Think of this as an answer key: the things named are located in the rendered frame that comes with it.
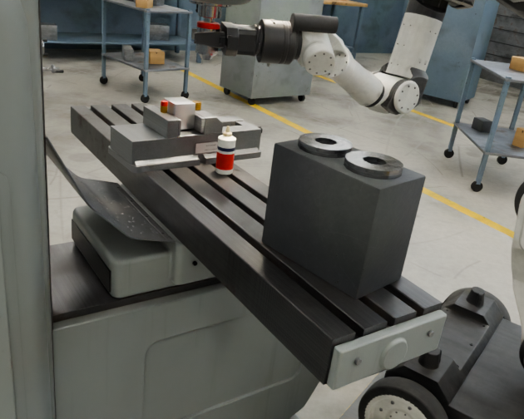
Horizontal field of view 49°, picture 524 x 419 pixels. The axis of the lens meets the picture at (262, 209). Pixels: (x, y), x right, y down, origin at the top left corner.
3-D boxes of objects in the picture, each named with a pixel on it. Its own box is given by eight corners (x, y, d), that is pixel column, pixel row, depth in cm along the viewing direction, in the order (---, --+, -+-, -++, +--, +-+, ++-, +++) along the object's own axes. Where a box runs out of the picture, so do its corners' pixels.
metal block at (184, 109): (181, 120, 139) (183, 96, 136) (194, 128, 135) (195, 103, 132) (162, 122, 136) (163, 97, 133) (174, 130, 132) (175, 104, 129)
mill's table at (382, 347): (141, 125, 184) (142, 101, 180) (442, 350, 92) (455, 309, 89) (68, 130, 171) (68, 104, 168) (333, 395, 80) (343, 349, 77)
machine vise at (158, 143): (230, 139, 155) (234, 99, 151) (262, 157, 145) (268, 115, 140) (106, 151, 135) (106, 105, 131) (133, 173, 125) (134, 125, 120)
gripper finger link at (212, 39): (194, 29, 115) (224, 32, 116) (193, 46, 116) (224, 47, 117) (195, 30, 113) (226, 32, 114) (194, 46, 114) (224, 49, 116)
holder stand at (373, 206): (307, 227, 110) (323, 126, 102) (401, 278, 96) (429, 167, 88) (260, 242, 102) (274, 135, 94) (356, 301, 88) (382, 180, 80)
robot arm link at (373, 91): (323, 80, 133) (371, 119, 145) (350, 88, 125) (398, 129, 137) (347, 40, 132) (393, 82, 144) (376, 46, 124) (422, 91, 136)
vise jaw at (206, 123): (196, 117, 145) (197, 102, 143) (222, 132, 136) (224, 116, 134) (175, 119, 141) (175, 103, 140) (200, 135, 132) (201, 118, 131)
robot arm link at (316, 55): (271, 46, 127) (320, 50, 130) (278, 77, 121) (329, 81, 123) (281, 1, 119) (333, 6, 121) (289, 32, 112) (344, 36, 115)
